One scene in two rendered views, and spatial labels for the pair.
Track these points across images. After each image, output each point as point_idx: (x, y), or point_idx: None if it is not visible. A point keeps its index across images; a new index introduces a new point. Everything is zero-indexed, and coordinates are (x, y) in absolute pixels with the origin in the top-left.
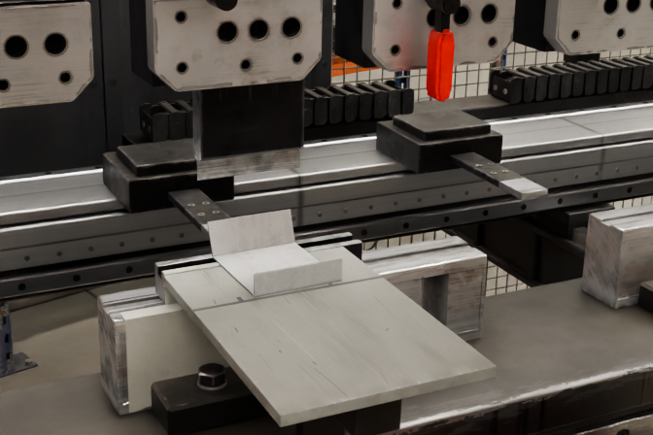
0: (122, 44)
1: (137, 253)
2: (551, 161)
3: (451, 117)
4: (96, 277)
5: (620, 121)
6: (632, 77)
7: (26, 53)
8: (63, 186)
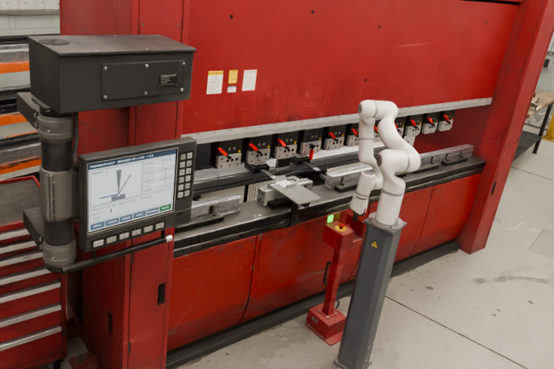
0: None
1: (250, 179)
2: (316, 161)
3: (301, 154)
4: (244, 184)
5: (328, 152)
6: None
7: (262, 156)
8: (237, 167)
